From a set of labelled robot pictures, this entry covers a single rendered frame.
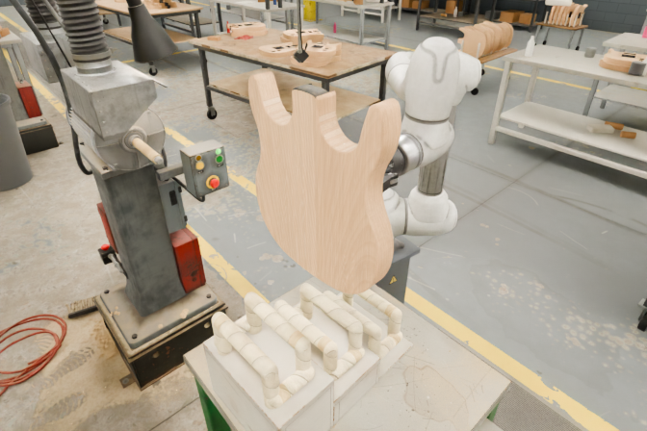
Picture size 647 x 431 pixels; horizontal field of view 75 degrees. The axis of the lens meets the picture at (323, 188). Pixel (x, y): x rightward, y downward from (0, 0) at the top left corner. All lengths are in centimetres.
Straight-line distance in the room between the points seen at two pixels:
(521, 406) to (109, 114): 210
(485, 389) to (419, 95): 73
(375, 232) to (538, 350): 201
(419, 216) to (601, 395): 131
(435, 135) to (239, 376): 67
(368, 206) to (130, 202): 140
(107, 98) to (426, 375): 111
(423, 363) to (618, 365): 170
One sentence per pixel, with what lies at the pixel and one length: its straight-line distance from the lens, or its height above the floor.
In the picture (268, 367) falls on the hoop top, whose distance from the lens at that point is 84.
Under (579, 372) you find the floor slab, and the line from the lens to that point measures 264.
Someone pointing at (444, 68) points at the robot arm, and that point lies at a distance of 94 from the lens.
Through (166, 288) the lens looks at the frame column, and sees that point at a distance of 227.
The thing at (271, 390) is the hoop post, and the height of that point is 116.
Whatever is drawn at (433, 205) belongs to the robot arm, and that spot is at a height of 96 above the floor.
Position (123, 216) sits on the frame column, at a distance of 198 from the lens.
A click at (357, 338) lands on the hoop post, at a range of 102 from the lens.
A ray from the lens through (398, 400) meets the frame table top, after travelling 114.
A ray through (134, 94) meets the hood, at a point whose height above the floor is 150.
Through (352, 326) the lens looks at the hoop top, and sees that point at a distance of 100.
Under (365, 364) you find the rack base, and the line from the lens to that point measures 108.
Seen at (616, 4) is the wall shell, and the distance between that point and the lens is 1192.
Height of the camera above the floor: 188
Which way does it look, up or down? 31 degrees down
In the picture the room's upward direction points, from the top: straight up
